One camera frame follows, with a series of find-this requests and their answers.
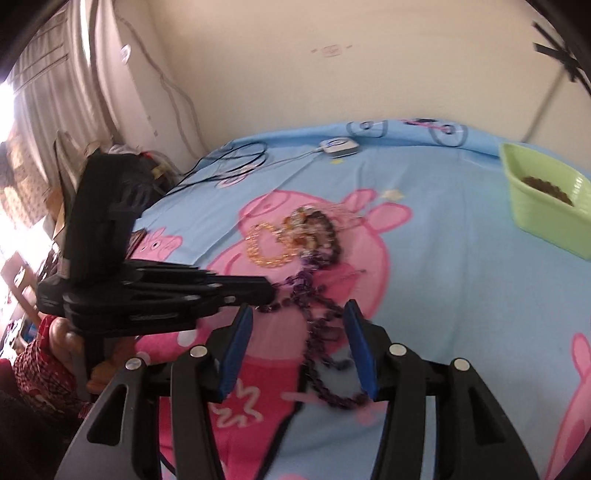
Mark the white standing air conditioner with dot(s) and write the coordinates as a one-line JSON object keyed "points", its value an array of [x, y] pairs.
{"points": [[120, 83]]}

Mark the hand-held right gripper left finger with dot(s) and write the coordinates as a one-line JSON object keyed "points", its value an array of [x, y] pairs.
{"points": [[235, 350]]}

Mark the wooden chair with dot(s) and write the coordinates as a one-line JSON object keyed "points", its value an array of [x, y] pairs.
{"points": [[18, 281]]}

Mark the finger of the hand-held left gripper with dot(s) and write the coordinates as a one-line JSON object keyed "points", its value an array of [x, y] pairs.
{"points": [[231, 290], [175, 270]]}

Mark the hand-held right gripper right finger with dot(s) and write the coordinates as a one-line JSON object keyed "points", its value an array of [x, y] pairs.
{"points": [[360, 350]]}

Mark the grey curtain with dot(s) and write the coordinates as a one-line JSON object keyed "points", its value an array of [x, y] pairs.
{"points": [[51, 92]]}

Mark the white charger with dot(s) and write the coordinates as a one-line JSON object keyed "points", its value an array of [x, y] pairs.
{"points": [[339, 146]]}

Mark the black tape cross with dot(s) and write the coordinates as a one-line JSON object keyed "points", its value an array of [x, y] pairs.
{"points": [[565, 57]]}

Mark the green plastic box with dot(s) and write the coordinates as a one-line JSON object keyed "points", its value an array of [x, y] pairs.
{"points": [[535, 207]]}

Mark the blue cartoon printed bed sheet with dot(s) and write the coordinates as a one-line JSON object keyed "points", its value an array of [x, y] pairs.
{"points": [[452, 286]]}

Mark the white wall pipe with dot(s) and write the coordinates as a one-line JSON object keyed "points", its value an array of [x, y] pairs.
{"points": [[178, 99]]}

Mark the person's left hand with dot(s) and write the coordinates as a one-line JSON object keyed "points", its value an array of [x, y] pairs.
{"points": [[62, 334]]}

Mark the person's left forearm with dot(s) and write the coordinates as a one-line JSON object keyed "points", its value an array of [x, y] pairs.
{"points": [[41, 374]]}

